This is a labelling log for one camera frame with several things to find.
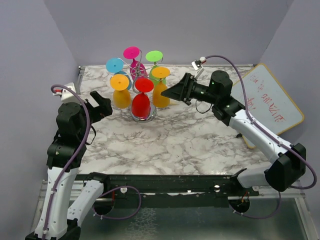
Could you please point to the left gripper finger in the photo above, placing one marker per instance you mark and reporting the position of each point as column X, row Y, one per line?
column 97, row 97
column 105, row 108

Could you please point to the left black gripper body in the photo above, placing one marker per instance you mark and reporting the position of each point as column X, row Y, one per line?
column 93, row 113

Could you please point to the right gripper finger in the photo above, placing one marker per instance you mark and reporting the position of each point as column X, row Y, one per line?
column 180, row 89
column 176, row 98

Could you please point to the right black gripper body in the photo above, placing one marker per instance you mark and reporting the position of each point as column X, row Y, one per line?
column 201, row 92

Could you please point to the yellow wine glass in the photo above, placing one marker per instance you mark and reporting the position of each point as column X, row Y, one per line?
column 121, row 95
column 160, row 73

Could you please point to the red wine glass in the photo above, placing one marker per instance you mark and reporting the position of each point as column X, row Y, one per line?
column 141, row 103

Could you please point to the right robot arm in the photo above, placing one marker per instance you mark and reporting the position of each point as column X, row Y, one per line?
column 285, row 164

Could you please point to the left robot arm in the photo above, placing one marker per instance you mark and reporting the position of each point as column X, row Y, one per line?
column 59, row 219

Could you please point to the blue wine glass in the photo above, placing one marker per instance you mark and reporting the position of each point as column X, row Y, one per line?
column 115, row 66

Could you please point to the green wine glass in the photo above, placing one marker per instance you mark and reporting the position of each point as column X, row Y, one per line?
column 155, row 57

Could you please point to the chrome wine glass rack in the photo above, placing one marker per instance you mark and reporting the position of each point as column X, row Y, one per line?
column 153, row 109

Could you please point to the pink wine glass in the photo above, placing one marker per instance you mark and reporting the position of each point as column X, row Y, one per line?
column 137, row 69

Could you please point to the pale yellow marker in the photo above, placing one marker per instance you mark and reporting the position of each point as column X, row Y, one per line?
column 173, row 103

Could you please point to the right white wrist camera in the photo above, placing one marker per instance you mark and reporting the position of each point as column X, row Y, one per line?
column 198, row 66

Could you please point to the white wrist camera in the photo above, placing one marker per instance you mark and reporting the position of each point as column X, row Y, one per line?
column 198, row 66
column 65, row 95

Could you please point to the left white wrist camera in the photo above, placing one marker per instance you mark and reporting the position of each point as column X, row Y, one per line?
column 65, row 95

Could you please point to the whiteboard with yellow frame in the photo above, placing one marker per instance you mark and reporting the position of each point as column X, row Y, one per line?
column 268, row 102

